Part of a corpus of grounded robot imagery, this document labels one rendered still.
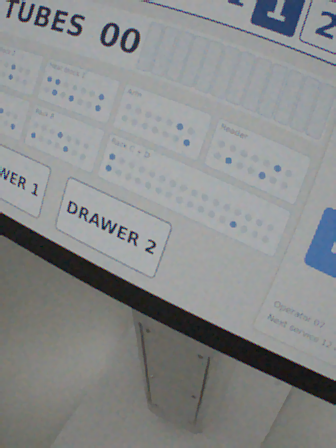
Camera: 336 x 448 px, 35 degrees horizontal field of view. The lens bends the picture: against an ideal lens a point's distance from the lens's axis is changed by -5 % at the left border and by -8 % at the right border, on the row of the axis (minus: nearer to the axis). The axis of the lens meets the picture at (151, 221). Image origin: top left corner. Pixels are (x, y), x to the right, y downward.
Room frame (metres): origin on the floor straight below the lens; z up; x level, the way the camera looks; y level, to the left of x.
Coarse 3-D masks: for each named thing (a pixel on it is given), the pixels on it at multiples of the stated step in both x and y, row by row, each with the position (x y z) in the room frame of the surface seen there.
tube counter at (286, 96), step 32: (128, 32) 0.33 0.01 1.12; (160, 32) 0.32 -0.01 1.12; (192, 32) 0.31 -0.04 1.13; (128, 64) 0.31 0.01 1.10; (160, 64) 0.30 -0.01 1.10; (192, 64) 0.29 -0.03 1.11; (224, 64) 0.29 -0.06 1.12; (256, 64) 0.28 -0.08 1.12; (288, 64) 0.27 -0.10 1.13; (224, 96) 0.27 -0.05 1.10; (256, 96) 0.26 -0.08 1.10; (288, 96) 0.26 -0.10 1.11; (320, 96) 0.25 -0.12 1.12; (288, 128) 0.24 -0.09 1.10; (320, 128) 0.24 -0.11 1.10
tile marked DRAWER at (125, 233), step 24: (72, 192) 0.26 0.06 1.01; (96, 192) 0.25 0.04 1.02; (72, 216) 0.25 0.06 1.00; (96, 216) 0.24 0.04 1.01; (120, 216) 0.24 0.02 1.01; (144, 216) 0.23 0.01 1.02; (96, 240) 0.23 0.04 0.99; (120, 240) 0.22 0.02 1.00; (144, 240) 0.22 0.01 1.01; (168, 240) 0.21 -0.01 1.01; (144, 264) 0.21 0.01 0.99
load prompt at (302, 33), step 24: (144, 0) 0.34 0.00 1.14; (168, 0) 0.34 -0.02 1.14; (192, 0) 0.33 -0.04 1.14; (216, 0) 0.32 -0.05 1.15; (240, 0) 0.32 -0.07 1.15; (264, 0) 0.31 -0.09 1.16; (288, 0) 0.30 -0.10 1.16; (312, 0) 0.30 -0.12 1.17; (240, 24) 0.30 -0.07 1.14; (264, 24) 0.30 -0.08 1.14; (288, 24) 0.29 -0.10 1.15; (312, 24) 0.29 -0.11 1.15; (288, 48) 0.28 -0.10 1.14; (312, 48) 0.27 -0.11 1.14
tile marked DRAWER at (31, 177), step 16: (0, 144) 0.31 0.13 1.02; (0, 160) 0.30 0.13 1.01; (16, 160) 0.30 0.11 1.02; (32, 160) 0.29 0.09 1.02; (0, 176) 0.29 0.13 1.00; (16, 176) 0.29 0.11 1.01; (32, 176) 0.28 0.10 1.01; (48, 176) 0.28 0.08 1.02; (0, 192) 0.28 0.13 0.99; (16, 192) 0.28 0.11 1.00; (32, 192) 0.27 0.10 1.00; (16, 208) 0.27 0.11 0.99; (32, 208) 0.26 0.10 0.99
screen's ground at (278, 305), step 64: (0, 0) 0.40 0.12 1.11; (64, 0) 0.37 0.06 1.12; (128, 0) 0.35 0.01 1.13; (320, 64) 0.27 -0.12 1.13; (256, 128) 0.25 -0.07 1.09; (320, 192) 0.21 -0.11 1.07; (192, 256) 0.20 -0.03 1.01; (256, 256) 0.19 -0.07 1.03; (256, 320) 0.15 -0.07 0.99; (320, 320) 0.14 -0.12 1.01
